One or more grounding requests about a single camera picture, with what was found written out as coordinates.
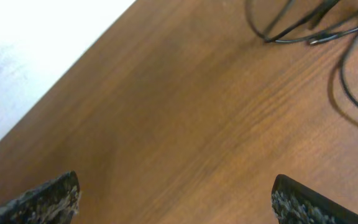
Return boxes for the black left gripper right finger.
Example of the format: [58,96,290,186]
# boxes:
[271,174,358,224]

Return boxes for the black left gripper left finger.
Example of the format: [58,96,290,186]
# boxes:
[0,171,80,224]

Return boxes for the black usb cables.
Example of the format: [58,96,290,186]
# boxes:
[244,0,358,123]

